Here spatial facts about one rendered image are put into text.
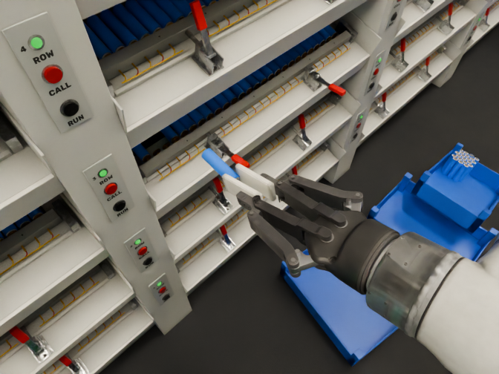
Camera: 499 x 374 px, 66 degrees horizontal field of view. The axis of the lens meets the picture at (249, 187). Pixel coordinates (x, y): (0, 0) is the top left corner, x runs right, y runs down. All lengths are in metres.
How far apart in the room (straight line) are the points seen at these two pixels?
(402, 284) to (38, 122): 0.38
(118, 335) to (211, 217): 0.35
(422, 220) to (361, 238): 0.93
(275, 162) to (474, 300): 0.65
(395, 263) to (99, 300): 0.59
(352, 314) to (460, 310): 0.77
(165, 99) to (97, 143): 0.11
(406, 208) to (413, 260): 0.95
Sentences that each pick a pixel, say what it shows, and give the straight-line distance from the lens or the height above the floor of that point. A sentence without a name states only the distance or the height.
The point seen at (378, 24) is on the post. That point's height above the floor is 0.58.
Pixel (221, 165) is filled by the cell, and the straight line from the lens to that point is 0.54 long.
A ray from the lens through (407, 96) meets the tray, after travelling 1.49.
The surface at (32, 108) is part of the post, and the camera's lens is 0.44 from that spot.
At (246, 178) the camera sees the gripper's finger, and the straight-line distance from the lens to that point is 0.53.
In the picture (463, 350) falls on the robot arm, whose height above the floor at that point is 0.73.
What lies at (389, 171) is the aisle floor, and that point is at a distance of 1.41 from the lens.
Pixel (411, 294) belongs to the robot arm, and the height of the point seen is 0.72.
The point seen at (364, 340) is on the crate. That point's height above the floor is 0.00.
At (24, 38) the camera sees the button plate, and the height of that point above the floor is 0.85.
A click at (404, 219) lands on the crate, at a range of 1.31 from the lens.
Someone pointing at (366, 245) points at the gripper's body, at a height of 0.71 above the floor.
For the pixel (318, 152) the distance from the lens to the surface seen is 1.19.
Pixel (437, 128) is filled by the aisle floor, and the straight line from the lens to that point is 1.62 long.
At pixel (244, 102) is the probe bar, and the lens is 0.75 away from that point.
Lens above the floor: 1.05
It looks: 55 degrees down
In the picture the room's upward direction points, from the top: straight up
